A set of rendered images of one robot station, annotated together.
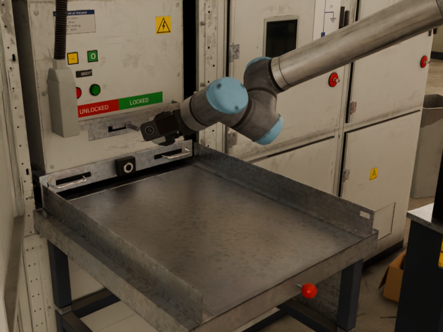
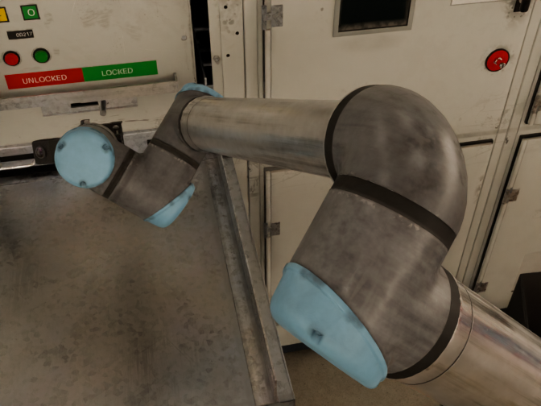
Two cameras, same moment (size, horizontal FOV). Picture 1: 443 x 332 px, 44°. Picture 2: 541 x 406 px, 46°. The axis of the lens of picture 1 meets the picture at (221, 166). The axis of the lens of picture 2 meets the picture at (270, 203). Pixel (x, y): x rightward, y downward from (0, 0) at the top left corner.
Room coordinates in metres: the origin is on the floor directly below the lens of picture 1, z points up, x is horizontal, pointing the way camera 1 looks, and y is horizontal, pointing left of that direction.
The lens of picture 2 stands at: (0.73, -0.66, 1.79)
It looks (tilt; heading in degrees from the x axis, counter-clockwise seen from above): 41 degrees down; 30
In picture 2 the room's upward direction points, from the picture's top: straight up
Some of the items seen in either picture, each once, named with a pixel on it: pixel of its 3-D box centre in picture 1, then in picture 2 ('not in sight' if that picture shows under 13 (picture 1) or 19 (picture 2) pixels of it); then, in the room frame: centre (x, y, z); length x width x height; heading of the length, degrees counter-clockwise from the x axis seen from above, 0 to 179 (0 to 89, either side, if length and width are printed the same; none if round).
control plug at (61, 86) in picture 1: (62, 101); not in sight; (1.39, 0.42, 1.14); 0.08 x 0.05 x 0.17; 42
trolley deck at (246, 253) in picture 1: (201, 229); (105, 287); (1.29, 0.05, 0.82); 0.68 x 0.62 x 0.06; 42
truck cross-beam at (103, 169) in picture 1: (119, 163); (98, 142); (1.59, 0.32, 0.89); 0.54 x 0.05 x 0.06; 132
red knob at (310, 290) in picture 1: (306, 288); not in sight; (1.02, -0.19, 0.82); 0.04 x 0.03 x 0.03; 42
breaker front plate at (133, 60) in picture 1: (118, 83); (76, 48); (1.58, 0.31, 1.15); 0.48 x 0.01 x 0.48; 132
